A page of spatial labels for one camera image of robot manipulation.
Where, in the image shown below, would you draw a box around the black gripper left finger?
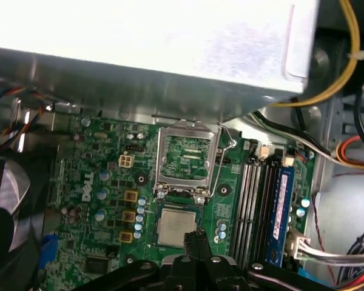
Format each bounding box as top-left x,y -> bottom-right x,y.
78,230 -> 198,291

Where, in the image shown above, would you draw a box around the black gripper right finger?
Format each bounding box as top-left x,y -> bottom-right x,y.
195,229 -> 335,291

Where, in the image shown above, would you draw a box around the silver CPU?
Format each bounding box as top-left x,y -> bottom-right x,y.
156,209 -> 198,248

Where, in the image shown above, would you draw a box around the metal locking lever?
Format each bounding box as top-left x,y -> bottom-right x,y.
211,120 -> 240,199

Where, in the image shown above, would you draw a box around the metal socket cover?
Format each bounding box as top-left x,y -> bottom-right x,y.
153,119 -> 224,202

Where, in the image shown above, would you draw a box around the CPU socket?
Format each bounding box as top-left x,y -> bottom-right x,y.
151,199 -> 206,252

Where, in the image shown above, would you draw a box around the RAM stick with blue label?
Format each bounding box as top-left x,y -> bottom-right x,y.
265,168 -> 295,269

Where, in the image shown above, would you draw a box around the RAM slot white latches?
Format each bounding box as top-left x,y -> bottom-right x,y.
244,163 -> 261,261

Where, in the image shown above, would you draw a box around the green motherboard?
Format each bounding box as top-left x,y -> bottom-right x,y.
45,115 -> 319,291

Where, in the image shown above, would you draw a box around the blue rear port connector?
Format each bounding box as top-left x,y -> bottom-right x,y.
39,233 -> 61,271

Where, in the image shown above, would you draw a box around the black PC case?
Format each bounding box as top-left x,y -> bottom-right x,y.
0,72 -> 364,291

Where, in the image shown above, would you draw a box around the black case fan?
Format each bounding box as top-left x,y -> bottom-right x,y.
0,156 -> 33,276

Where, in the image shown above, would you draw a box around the grey power supply unit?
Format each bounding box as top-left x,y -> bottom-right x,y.
0,0 -> 321,130

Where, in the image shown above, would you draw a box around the white wire bundle with connector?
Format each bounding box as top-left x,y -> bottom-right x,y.
288,233 -> 364,270

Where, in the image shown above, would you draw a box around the grey white wire bundle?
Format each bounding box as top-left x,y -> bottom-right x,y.
251,110 -> 364,173

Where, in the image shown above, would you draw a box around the red orange wire bundle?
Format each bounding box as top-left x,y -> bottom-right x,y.
335,135 -> 364,170

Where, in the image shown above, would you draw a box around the black cable bundle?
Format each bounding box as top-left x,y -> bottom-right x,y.
336,75 -> 364,291

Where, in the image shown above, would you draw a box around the yellow wire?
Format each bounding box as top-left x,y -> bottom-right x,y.
272,0 -> 364,109

